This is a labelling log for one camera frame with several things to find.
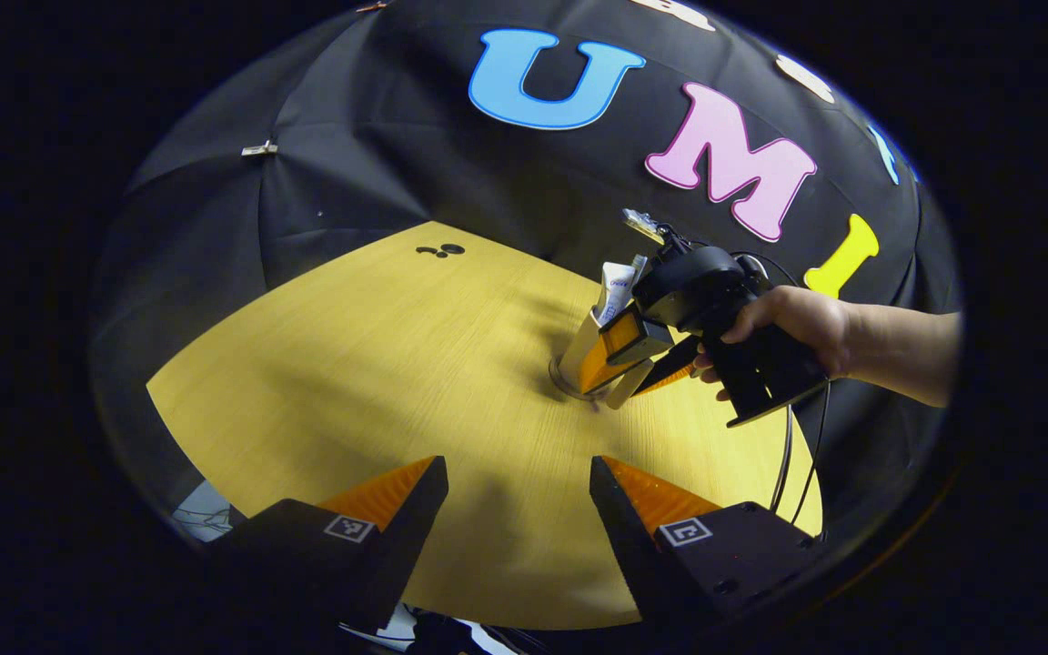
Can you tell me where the black backdrop cloth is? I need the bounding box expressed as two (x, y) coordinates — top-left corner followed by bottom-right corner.
(92, 0), (962, 547)

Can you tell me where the wooden desktop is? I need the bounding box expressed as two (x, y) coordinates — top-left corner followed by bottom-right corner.
(146, 220), (823, 630)

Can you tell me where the white toothpaste tube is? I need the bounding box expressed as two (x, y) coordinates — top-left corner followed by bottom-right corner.
(594, 255), (648, 327)

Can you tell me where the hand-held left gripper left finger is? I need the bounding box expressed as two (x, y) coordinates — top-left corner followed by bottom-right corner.
(215, 455), (449, 633)

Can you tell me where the round cork coaster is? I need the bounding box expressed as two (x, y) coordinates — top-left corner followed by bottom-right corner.
(549, 355), (600, 402)

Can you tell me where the beige cup with handle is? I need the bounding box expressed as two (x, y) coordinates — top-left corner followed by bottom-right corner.
(560, 309), (657, 410)

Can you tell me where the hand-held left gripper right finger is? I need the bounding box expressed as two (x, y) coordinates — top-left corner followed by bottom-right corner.
(589, 455), (821, 629)

